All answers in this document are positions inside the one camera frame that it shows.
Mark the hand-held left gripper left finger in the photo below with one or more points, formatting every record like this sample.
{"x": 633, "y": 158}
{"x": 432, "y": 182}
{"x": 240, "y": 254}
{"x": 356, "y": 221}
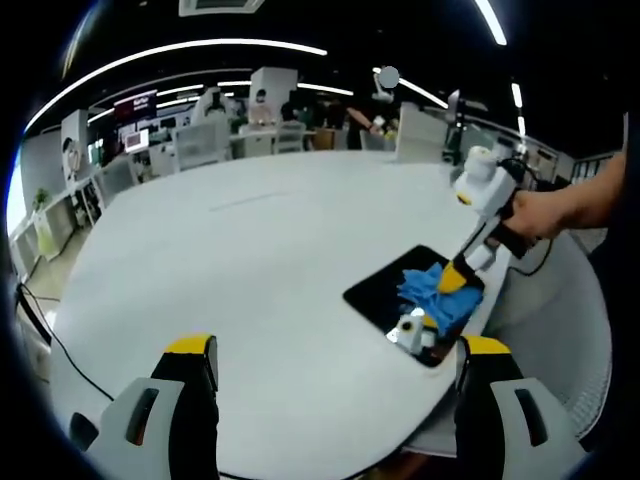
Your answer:
{"x": 165, "y": 425}

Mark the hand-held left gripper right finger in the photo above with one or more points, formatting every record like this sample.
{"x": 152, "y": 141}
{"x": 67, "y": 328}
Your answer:
{"x": 500, "y": 430}

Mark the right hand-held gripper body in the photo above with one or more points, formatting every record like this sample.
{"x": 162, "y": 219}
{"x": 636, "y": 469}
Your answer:
{"x": 490, "y": 185}

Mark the blue cleaning cloth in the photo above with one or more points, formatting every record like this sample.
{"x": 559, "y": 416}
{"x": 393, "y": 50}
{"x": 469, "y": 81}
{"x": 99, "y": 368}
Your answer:
{"x": 450, "y": 307}

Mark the black tray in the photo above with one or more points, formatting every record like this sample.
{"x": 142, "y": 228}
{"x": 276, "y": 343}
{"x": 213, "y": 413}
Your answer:
{"x": 380, "y": 295}

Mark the person's right hand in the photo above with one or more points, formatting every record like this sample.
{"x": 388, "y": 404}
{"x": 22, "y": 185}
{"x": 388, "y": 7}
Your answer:
{"x": 540, "y": 215}

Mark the grey monitor on stand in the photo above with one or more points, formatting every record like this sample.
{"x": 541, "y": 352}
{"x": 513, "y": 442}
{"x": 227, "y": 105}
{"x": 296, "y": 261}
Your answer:
{"x": 454, "y": 120}

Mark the white partition board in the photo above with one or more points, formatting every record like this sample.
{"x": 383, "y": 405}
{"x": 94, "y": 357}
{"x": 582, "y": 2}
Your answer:
{"x": 422, "y": 135}

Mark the white mesh chair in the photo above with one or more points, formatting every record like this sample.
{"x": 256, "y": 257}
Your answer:
{"x": 200, "y": 145}
{"x": 291, "y": 137}

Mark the small green plant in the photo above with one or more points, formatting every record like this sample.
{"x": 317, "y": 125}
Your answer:
{"x": 41, "y": 198}

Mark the white high-backed chair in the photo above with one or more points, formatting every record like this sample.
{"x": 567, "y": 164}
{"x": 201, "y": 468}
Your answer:
{"x": 215, "y": 102}

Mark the ceiling air vent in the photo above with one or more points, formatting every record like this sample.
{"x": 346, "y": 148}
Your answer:
{"x": 220, "y": 5}

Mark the wall poster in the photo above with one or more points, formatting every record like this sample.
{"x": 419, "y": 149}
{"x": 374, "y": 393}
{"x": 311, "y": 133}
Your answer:
{"x": 72, "y": 155}

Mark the dark wall screen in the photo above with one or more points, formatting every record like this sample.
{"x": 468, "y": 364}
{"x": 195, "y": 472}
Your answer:
{"x": 135, "y": 105}

